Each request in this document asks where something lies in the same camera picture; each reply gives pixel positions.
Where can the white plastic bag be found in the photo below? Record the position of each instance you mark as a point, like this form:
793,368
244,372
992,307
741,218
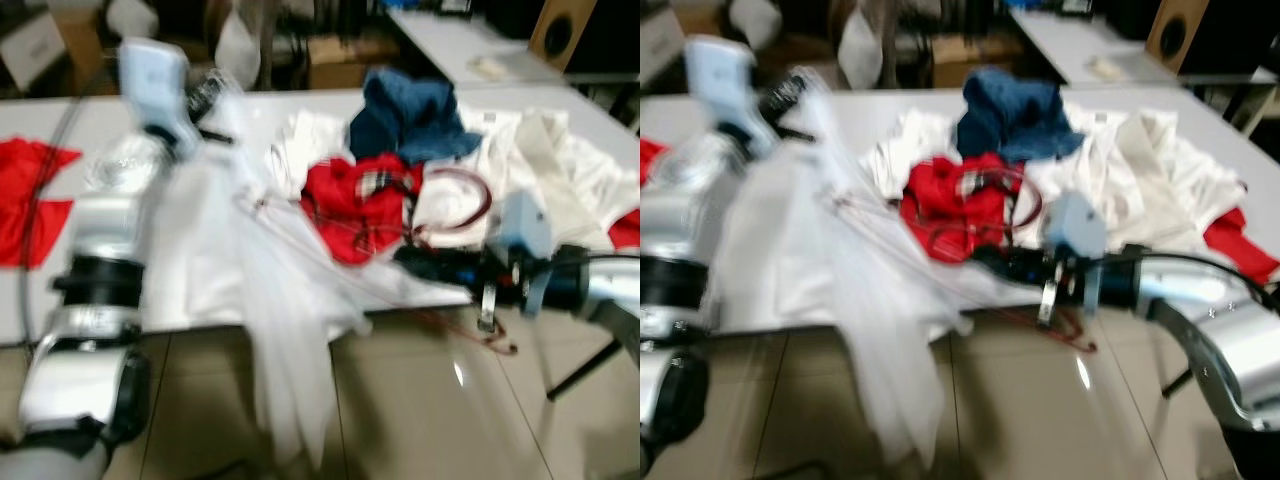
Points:
860,50
238,50

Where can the red t-shirt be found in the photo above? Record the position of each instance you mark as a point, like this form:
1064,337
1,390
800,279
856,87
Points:
350,210
950,210

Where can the cream white shirt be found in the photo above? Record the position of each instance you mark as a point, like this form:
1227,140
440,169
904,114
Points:
1160,170
560,170

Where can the dark red clothes hanger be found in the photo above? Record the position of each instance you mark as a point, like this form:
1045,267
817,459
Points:
1040,205
487,200

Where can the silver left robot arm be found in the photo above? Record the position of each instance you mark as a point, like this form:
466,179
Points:
670,225
85,370

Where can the brown cardboard box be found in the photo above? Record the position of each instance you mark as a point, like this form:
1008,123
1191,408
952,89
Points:
965,65
350,65

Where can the blue denim garment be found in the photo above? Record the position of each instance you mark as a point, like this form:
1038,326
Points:
1015,115
410,115

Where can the wooden speaker box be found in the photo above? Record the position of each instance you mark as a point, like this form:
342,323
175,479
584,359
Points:
560,35
1175,35

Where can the black metal table leg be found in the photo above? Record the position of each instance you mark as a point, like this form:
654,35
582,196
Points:
580,372
1178,385

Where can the white sheer shirt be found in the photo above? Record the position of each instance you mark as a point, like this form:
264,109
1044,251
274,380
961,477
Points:
800,260
210,260

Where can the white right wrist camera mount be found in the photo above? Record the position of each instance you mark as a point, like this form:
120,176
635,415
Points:
525,225
1080,225

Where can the white crumpled cloth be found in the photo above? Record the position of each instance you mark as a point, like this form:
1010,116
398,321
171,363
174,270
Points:
905,150
300,150

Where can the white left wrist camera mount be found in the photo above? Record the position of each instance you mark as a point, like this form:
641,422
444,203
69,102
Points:
150,80
720,80

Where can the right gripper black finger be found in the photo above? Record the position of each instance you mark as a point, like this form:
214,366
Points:
1008,275
430,275
1002,255
425,255

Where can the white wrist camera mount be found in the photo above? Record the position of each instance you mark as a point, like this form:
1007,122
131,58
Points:
525,225
720,80
1080,225
150,80

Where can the plain red garment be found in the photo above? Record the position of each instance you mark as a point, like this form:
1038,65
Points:
626,232
1240,250
650,160
30,200

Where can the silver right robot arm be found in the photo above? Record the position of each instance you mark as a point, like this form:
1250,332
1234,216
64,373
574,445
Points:
610,285
1230,340

